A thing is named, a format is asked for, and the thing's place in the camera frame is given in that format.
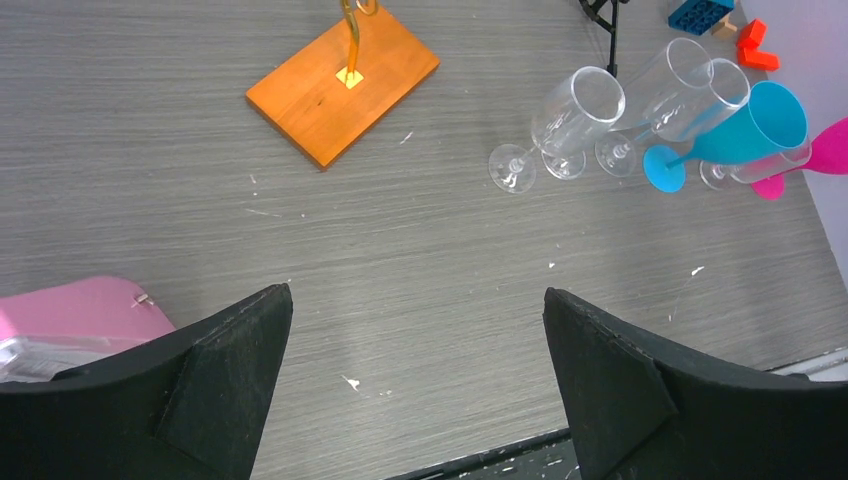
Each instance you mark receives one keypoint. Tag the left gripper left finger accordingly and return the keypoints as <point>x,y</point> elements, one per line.
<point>191,404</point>

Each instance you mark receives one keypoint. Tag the red L-shaped block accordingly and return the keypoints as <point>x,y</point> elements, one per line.
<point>749,52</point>

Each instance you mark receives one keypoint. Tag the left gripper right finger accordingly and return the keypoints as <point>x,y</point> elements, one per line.
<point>640,406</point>

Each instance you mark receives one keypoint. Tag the black tripod microphone stand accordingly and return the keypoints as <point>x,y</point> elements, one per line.
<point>592,9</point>

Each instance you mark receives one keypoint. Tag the clear flute wine glass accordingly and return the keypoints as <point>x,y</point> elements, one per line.
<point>678,50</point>

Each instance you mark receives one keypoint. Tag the blue lego brick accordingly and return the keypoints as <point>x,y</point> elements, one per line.
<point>698,16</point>

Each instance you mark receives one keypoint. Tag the gold wire wine glass rack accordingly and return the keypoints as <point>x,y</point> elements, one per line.
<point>330,93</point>

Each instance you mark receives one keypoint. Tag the clear round wine glass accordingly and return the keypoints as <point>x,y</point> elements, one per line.
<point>690,99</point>

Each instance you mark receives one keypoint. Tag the pink holder box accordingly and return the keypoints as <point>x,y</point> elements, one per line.
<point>50,330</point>

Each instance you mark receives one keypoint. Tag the blue wine glass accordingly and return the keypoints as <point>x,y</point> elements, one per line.
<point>772,121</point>

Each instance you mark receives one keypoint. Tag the pink wine glass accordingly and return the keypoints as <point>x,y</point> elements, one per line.
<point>828,155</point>

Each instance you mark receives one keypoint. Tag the tan wooden block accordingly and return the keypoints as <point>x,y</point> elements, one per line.
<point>724,29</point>

